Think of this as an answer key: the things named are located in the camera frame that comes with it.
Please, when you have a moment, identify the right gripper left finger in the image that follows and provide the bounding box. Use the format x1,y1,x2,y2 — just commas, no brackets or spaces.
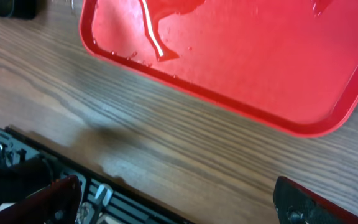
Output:
0,175,81,224

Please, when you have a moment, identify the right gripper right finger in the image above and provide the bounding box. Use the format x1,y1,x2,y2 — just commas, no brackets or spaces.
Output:
273,176,358,224

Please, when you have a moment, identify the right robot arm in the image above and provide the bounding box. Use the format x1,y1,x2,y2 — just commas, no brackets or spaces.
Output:
0,158,358,223

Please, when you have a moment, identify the red plastic tray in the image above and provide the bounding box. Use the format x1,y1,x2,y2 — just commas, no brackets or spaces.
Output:
79,0,358,138

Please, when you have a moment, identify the black water basin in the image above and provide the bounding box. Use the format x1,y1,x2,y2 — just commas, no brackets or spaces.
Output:
0,0,37,19

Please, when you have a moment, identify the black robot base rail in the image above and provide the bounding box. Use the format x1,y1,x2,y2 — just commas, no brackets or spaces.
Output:
0,127,190,224

